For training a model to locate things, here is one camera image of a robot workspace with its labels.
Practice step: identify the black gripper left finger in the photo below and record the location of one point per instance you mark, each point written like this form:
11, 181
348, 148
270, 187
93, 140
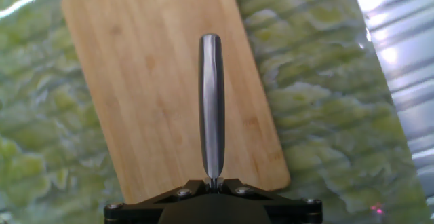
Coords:
135, 212

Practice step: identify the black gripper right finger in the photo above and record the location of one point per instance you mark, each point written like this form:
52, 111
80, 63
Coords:
295, 212

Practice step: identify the steel cleaver knife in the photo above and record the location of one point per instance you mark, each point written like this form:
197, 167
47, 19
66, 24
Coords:
212, 98

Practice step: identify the green marble pattern mat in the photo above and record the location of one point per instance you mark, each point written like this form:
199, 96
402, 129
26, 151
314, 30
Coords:
322, 115

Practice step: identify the bamboo cutting board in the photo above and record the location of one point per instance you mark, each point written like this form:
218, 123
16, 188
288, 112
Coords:
142, 81

